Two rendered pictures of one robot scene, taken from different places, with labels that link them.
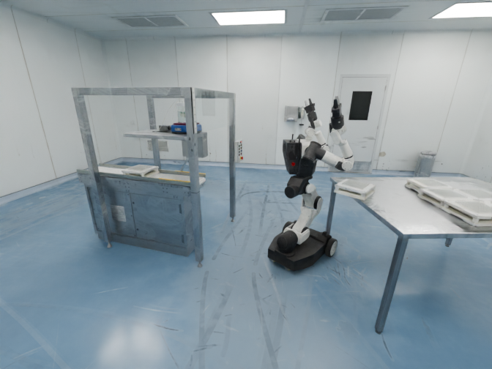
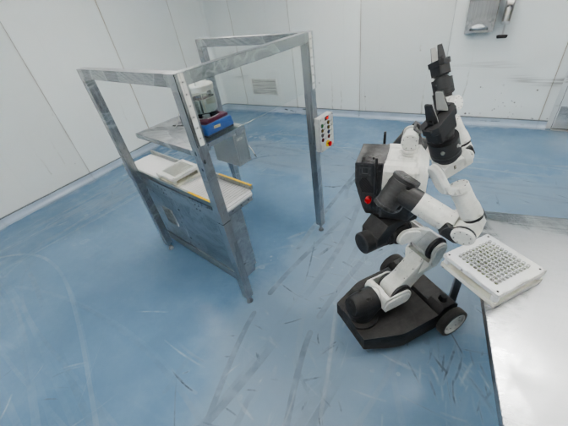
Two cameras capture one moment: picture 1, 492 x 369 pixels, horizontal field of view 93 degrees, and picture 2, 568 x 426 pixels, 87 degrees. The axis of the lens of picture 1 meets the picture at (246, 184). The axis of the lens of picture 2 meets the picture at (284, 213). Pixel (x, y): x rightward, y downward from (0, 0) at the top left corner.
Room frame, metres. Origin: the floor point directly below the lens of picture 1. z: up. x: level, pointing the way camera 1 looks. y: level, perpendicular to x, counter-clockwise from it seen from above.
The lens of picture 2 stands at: (0.80, -0.61, 1.85)
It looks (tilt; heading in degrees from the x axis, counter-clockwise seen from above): 36 degrees down; 29
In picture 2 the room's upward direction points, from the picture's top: 10 degrees counter-clockwise
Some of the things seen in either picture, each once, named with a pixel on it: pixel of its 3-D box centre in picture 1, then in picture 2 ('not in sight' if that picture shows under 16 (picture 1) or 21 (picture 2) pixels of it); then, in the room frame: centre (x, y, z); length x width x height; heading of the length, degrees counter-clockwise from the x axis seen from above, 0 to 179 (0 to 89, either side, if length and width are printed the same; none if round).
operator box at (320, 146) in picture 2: (238, 151); (324, 132); (2.87, 0.10, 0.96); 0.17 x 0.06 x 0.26; 164
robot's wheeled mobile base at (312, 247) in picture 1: (297, 239); (390, 297); (2.09, -0.55, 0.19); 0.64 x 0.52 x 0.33; 138
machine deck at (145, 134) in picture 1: (167, 135); (188, 132); (2.15, 0.72, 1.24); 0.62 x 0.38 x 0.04; 74
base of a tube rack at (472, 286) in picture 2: (354, 191); (488, 271); (1.83, -0.91, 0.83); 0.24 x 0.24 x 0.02; 46
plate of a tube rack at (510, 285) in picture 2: (355, 185); (492, 263); (1.83, -0.91, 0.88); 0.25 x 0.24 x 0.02; 136
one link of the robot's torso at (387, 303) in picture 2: (296, 233); (387, 290); (2.07, -0.52, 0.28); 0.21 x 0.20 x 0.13; 138
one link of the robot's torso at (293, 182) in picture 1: (298, 185); (384, 229); (2.02, -0.48, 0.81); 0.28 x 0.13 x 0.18; 138
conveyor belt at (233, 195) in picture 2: (139, 177); (180, 179); (2.26, 1.09, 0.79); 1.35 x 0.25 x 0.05; 74
